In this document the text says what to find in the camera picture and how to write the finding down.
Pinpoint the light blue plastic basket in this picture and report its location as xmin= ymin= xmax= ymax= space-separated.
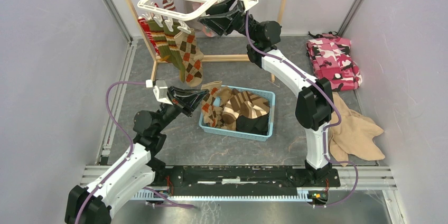
xmin=199 ymin=85 xmax=275 ymax=142

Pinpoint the green striped sock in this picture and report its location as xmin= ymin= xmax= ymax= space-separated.
xmin=163 ymin=23 xmax=185 ymax=82
xmin=147 ymin=20 xmax=172 ymax=63

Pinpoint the pink camouflage bag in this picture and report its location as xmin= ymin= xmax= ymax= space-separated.
xmin=306 ymin=31 xmax=362 ymax=92

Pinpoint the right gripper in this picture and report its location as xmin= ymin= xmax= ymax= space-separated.
xmin=197 ymin=0 xmax=259 ymax=43

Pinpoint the brown striped sock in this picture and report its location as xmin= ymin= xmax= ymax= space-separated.
xmin=220 ymin=89 xmax=270 ymax=125

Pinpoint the grey sock striped cuff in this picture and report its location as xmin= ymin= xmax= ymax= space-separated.
xmin=162 ymin=0 xmax=176 ymax=11

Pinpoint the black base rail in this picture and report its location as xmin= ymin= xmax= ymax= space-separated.
xmin=149 ymin=165 xmax=341 ymax=197

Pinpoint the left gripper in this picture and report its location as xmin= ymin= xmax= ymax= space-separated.
xmin=155 ymin=85 xmax=209 ymax=133

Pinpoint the beige cloth on floor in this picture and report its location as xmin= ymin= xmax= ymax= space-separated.
xmin=328 ymin=93 xmax=385 ymax=162

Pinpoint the beige argyle sock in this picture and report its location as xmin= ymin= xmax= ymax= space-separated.
xmin=201 ymin=81 xmax=222 ymax=127
xmin=174 ymin=30 xmax=204 ymax=87

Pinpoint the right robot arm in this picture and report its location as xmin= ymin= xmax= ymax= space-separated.
xmin=198 ymin=0 xmax=334 ymax=186

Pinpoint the wooden rack frame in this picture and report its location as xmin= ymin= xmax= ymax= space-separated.
xmin=125 ymin=0 xmax=286 ymax=80

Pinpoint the black garment in basket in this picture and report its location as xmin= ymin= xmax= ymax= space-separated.
xmin=236 ymin=114 xmax=269 ymax=135

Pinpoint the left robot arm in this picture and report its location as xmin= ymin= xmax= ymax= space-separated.
xmin=64 ymin=80 xmax=209 ymax=223

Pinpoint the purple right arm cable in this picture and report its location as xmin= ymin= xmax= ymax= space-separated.
xmin=244 ymin=0 xmax=360 ymax=208

